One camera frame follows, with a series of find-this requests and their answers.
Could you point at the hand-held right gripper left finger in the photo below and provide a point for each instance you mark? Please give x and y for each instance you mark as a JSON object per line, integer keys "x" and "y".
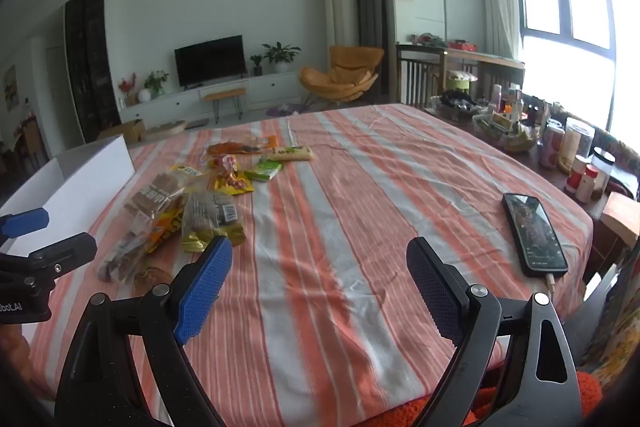
{"x": 205, "y": 287}

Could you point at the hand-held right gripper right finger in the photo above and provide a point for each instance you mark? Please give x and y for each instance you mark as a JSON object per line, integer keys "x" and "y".
{"x": 435, "y": 292}

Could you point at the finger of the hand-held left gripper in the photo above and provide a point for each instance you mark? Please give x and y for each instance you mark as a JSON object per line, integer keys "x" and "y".
{"x": 25, "y": 222}
{"x": 65, "y": 254}

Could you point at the white cardboard box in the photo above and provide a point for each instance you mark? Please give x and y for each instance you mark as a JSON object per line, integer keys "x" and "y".
{"x": 75, "y": 187}

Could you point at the clear packet with gold edge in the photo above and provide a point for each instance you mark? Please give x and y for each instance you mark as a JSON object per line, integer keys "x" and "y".
{"x": 212, "y": 212}

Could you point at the large bag of brown cakes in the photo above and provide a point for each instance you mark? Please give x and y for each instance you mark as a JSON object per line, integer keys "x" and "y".
{"x": 145, "y": 217}

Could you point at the yellow red snack packet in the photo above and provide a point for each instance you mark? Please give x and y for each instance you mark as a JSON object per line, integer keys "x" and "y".
{"x": 230, "y": 179}

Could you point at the green snack packet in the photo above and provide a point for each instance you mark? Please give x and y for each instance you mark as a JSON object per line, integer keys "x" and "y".
{"x": 264, "y": 169}

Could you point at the orange chicken leg packet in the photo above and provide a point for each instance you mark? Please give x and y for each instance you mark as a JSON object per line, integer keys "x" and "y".
{"x": 227, "y": 148}

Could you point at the beige long snack packet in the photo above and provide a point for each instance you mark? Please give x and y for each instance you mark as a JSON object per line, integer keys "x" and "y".
{"x": 290, "y": 153}

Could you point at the wooden dining chair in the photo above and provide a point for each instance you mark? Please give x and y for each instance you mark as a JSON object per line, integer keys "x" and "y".
{"x": 31, "y": 137}

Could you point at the black smartphone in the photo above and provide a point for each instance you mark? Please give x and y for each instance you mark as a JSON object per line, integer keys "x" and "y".
{"x": 535, "y": 232}

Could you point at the orange striped tablecloth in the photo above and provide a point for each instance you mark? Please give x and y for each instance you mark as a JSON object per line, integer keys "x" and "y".
{"x": 350, "y": 207}

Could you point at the brown cardboard box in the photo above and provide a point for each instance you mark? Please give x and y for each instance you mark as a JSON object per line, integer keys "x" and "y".
{"x": 125, "y": 130}

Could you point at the oval beige cat scratcher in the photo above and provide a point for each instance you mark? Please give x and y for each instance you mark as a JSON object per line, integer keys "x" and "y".
{"x": 162, "y": 129}

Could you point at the red flowers in vase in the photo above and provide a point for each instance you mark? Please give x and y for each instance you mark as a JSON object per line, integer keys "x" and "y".
{"x": 127, "y": 88}

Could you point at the wicker basket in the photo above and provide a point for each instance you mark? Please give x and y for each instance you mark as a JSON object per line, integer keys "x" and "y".
{"x": 505, "y": 137}

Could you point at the black glass display cabinet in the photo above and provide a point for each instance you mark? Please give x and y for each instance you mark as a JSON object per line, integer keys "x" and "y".
{"x": 90, "y": 62}

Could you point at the round white vase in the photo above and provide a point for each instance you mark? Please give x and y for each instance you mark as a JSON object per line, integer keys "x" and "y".
{"x": 144, "y": 95}

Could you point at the orange knit cloth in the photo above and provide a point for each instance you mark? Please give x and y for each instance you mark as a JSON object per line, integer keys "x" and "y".
{"x": 585, "y": 387}

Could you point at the red white small bottle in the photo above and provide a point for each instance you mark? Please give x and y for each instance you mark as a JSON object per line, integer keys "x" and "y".
{"x": 587, "y": 184}
{"x": 576, "y": 174}

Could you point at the black tray of dark things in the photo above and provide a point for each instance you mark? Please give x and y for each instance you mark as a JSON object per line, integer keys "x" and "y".
{"x": 455, "y": 104}

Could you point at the small wooden hairpin bench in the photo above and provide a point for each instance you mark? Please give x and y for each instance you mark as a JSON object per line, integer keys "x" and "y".
{"x": 223, "y": 94}

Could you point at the purple floor mat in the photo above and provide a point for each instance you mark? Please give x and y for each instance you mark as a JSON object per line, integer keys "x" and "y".
{"x": 285, "y": 109}

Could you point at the light wooden box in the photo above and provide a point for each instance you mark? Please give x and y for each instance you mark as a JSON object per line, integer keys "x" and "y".
{"x": 620, "y": 219}

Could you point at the clear jar with beige contents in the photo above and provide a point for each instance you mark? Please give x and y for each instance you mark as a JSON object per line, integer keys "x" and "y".
{"x": 575, "y": 144}

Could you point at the glass jar with black lid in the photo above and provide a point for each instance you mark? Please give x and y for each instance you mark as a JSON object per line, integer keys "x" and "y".
{"x": 602, "y": 174}

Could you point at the group of small bottles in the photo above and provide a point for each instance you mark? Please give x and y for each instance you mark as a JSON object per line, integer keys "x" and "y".
{"x": 510, "y": 99}

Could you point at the white television cabinet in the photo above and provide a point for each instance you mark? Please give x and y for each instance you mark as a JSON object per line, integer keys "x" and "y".
{"x": 270, "y": 89}

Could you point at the yellow green stool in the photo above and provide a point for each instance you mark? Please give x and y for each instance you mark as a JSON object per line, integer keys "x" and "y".
{"x": 460, "y": 79}

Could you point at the dark wooden railing table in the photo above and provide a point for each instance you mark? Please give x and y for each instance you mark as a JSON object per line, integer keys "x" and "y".
{"x": 425, "y": 72}

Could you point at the black television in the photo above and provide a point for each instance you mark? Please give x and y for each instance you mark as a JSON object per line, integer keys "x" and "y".
{"x": 209, "y": 59}

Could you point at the small dark potted plant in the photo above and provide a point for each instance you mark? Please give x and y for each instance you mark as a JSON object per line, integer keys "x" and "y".
{"x": 256, "y": 63}

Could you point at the orange lounge chair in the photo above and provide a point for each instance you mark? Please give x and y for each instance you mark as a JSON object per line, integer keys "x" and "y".
{"x": 342, "y": 74}

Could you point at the large green potted plant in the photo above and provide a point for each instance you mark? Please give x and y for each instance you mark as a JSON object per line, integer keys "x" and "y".
{"x": 281, "y": 54}

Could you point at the dark framed window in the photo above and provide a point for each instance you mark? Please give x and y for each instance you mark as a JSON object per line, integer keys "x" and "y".
{"x": 575, "y": 32}

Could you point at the covered standing air conditioner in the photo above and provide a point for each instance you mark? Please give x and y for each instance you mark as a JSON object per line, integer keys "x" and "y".
{"x": 340, "y": 7}

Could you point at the framed wall picture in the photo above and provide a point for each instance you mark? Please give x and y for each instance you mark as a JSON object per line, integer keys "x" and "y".
{"x": 10, "y": 87}

